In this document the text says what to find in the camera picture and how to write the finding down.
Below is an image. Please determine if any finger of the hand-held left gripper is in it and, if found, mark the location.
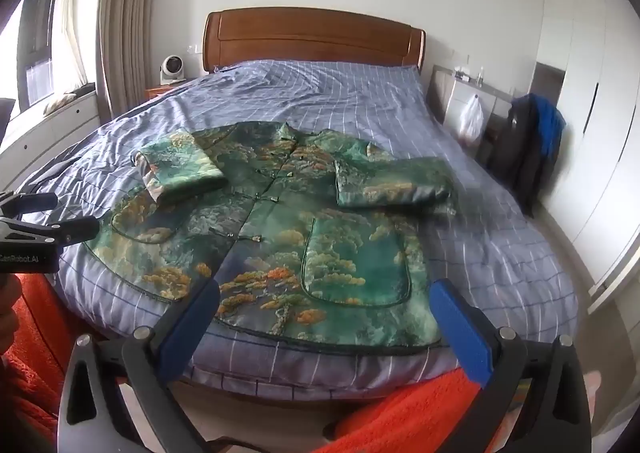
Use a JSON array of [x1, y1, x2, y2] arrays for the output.
[[0, 216, 100, 248], [0, 192, 59, 219]]

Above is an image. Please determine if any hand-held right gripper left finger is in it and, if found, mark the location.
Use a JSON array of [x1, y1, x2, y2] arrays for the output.
[[56, 278, 221, 453]]

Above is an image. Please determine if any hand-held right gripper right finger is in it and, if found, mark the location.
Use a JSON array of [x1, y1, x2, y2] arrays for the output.
[[430, 278, 593, 453]]

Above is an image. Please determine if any green patterned silk jacket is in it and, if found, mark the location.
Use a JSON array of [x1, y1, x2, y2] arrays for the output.
[[82, 120, 456, 351]]

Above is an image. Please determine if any white window seat cabinet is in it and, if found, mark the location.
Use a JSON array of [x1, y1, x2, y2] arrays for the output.
[[0, 92, 101, 184]]

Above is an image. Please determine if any orange fluffy cloth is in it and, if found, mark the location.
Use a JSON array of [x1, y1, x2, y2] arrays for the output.
[[0, 273, 531, 453]]

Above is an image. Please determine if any wooden nightstand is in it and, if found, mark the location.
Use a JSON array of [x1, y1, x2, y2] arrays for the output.
[[145, 82, 182, 102]]

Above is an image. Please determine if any window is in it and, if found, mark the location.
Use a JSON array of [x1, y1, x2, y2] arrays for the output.
[[15, 0, 63, 111]]

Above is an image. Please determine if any dark hanging jacket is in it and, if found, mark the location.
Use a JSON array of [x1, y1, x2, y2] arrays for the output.
[[492, 93, 551, 219]]

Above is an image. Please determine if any white sheer curtain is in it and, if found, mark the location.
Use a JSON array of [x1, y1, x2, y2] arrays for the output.
[[57, 0, 90, 90]]

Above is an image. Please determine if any small white fan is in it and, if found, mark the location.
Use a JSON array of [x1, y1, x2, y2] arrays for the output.
[[159, 56, 187, 84]]

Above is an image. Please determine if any white plastic bag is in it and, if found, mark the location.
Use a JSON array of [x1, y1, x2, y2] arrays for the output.
[[457, 94, 486, 143]]

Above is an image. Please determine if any beige curtain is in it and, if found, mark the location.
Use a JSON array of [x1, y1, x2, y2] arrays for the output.
[[95, 0, 166, 121]]

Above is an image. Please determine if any blue hanging garment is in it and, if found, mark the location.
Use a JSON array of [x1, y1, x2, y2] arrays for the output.
[[530, 93, 567, 164]]

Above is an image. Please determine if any white wardrobe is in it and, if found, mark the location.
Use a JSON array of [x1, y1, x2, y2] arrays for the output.
[[532, 0, 640, 294]]

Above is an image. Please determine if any grey desk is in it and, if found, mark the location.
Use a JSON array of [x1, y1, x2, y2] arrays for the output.
[[425, 64, 516, 159]]

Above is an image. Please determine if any bed with blue striped sheet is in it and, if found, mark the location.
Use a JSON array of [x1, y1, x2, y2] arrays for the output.
[[15, 59, 581, 384]]

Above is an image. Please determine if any wooden headboard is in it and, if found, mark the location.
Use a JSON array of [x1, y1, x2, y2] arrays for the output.
[[202, 7, 427, 76]]

